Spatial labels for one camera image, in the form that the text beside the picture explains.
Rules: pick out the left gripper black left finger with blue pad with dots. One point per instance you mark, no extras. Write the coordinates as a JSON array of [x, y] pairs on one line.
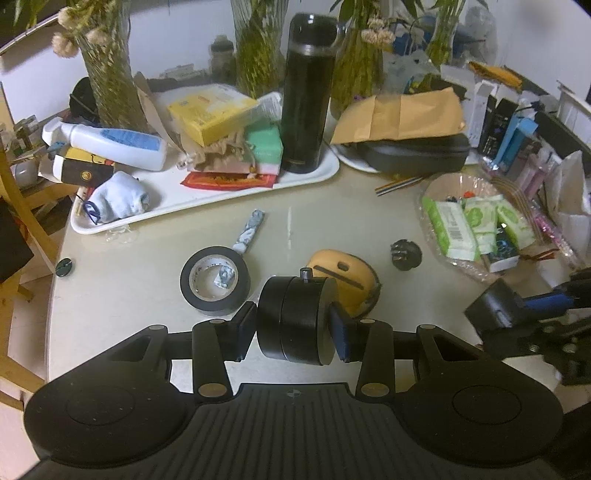
[[215, 342]]

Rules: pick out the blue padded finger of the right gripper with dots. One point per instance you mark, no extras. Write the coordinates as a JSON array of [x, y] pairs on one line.
[[550, 305]]

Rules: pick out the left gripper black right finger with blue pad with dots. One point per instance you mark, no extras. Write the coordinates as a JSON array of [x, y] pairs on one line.
[[370, 343]]

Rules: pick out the orange cartoon figure case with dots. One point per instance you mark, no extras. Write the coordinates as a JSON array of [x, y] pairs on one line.
[[358, 284]]

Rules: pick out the black cylinder tube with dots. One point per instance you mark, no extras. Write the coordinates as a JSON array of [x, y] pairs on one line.
[[499, 307]]

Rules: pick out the black electrical tape roll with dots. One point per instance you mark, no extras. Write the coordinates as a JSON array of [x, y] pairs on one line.
[[215, 280]]

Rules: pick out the black round weight disc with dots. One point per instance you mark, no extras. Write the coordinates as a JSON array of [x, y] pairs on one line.
[[293, 318]]

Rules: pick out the small black mount knob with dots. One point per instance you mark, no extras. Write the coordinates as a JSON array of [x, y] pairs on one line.
[[406, 255]]

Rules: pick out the grey patterned stick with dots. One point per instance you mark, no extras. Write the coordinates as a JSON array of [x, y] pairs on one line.
[[248, 232]]

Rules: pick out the green tissue pack right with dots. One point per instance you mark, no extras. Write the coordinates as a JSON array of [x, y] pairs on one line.
[[515, 225]]

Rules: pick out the green tissue pack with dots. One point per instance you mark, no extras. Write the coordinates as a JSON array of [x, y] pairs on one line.
[[453, 233], [515, 225], [482, 218]]

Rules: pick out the wicker basket with tissues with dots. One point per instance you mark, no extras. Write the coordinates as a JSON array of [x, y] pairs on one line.
[[550, 254]]

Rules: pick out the green tissue pack middle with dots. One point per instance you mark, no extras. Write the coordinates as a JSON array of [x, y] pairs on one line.
[[482, 218]]

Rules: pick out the green tissue pack left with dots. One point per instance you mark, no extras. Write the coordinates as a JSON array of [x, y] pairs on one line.
[[453, 233]]

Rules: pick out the chopsticks pair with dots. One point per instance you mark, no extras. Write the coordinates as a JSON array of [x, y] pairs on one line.
[[398, 185]]

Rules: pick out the red packet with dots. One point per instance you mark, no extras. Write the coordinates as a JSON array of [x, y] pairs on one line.
[[227, 182]]

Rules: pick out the small black round cap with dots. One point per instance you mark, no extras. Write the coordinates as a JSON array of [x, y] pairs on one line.
[[64, 267]]

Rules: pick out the white rolled sock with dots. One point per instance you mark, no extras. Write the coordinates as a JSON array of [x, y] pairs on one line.
[[120, 197]]

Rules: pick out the blue carton box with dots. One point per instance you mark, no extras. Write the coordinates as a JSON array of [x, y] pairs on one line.
[[518, 130]]

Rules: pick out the crumpled brown paper bag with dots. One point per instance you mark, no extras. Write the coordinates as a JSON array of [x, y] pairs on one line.
[[231, 154]]

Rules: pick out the black zip case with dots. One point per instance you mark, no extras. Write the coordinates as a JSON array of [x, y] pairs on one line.
[[413, 157]]

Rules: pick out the wooden chair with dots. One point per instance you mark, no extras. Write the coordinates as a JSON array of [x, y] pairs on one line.
[[21, 206]]

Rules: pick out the green box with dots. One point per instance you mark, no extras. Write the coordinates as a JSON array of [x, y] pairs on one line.
[[266, 146]]

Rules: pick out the white blue lotion bottle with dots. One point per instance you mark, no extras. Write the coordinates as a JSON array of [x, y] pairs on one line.
[[127, 147]]

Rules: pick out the black cloth on chair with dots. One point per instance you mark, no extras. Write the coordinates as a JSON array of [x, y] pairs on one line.
[[14, 250]]

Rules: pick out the black yellow tube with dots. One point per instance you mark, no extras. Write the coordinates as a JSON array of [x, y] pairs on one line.
[[72, 166]]

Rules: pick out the brown paper envelope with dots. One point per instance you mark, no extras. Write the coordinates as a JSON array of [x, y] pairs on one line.
[[401, 117]]

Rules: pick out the yellow cardboard box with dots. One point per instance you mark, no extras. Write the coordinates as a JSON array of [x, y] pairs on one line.
[[213, 112]]

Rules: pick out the black hat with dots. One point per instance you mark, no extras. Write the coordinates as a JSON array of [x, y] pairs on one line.
[[82, 104]]

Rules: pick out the glass vase right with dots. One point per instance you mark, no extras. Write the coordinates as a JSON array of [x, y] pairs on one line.
[[359, 64]]

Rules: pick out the glass vase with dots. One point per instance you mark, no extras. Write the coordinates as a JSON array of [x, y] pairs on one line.
[[359, 64], [258, 31], [99, 31]]

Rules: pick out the black thermos bottle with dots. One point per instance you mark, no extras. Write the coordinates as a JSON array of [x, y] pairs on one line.
[[311, 51]]

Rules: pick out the glass vase middle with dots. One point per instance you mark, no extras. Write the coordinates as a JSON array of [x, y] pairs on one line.
[[258, 31]]

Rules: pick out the glass vase left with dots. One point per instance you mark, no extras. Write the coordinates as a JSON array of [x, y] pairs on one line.
[[99, 31]]

